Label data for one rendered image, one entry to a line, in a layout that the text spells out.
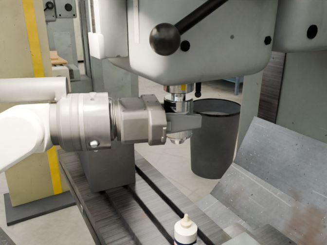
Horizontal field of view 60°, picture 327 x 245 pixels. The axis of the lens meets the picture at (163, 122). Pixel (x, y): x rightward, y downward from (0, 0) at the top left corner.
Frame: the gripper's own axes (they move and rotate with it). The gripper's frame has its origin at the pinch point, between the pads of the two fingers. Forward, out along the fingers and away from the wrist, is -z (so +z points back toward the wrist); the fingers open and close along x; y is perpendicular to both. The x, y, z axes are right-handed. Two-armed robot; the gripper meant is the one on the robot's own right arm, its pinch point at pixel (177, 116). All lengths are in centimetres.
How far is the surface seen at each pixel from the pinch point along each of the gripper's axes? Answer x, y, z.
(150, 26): -10.1, -14.3, 6.1
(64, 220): 132, 124, 46
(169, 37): -16.5, -13.7, 5.5
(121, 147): 23.4, 16.2, 8.3
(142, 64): -8.3, -10.0, 6.8
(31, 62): 162, 16, 59
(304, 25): -7.6, -14.5, -14.5
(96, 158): 22.0, 17.9, 14.6
